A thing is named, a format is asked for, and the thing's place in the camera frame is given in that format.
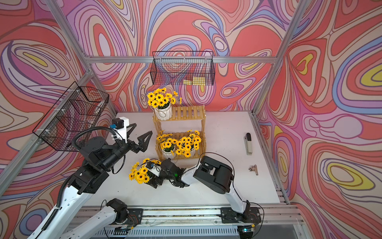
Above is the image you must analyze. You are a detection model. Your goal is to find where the black wire basket back wall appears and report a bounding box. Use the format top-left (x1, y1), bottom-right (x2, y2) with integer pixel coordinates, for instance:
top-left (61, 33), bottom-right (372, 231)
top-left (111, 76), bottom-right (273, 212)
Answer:
top-left (150, 50), bottom-right (215, 86)

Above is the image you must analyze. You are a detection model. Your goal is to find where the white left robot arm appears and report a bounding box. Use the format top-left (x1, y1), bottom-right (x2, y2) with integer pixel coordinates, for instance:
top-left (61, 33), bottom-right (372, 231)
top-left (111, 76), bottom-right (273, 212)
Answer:
top-left (30, 117), bottom-right (153, 239)

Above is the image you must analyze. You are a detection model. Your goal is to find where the yellow sticky notes pad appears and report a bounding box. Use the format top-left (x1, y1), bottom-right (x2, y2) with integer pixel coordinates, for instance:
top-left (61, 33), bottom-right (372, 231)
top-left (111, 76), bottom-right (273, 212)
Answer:
top-left (183, 77), bottom-right (206, 86)

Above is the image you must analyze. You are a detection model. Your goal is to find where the white and black stapler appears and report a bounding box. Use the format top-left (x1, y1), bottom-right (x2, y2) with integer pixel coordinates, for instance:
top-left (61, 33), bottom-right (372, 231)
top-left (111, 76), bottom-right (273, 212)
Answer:
top-left (244, 132), bottom-right (253, 155)

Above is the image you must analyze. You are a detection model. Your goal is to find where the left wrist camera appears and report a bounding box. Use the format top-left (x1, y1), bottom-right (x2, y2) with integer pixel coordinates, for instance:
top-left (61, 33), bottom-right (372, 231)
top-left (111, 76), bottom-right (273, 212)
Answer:
top-left (110, 117), bottom-right (130, 143)

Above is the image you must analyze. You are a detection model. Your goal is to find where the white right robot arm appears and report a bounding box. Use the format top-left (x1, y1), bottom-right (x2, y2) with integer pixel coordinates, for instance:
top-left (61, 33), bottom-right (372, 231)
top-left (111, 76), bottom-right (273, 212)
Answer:
top-left (159, 156), bottom-right (261, 225)

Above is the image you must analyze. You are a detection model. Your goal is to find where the black wire basket wall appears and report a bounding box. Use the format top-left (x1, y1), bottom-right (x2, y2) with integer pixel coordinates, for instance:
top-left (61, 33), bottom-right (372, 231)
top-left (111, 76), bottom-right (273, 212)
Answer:
top-left (32, 82), bottom-right (109, 151)
top-left (150, 50), bottom-right (215, 86)

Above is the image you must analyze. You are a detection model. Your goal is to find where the sunflower pot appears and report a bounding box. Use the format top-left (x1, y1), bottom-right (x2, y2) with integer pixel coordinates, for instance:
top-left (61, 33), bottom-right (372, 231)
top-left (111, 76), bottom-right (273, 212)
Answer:
top-left (175, 130), bottom-right (203, 158)
top-left (147, 88), bottom-right (183, 120)
top-left (156, 130), bottom-right (177, 159)
top-left (128, 158), bottom-right (162, 184)

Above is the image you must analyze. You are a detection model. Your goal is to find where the metal binder clip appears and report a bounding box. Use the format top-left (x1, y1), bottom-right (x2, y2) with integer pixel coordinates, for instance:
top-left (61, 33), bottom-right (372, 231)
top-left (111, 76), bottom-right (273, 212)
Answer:
top-left (248, 165), bottom-right (259, 175)

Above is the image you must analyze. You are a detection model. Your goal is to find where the wooden two-tier shelf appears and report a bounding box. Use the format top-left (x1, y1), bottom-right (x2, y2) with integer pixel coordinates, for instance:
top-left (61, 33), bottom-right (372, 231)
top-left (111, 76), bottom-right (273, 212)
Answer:
top-left (153, 106), bottom-right (207, 161)

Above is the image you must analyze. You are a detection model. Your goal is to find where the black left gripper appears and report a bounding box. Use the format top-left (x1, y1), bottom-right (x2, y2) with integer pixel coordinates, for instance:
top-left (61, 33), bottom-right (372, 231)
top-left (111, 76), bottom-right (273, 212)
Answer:
top-left (100, 123), bottom-right (151, 172)

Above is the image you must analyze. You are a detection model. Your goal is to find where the black wire basket left wall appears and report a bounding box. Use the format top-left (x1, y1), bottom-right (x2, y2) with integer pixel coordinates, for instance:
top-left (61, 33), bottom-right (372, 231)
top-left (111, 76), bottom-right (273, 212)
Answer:
top-left (32, 82), bottom-right (109, 151)

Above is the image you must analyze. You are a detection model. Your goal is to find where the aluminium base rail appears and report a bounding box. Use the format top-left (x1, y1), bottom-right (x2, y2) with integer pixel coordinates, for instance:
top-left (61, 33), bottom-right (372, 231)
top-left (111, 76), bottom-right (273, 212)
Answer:
top-left (62, 205), bottom-right (311, 239)

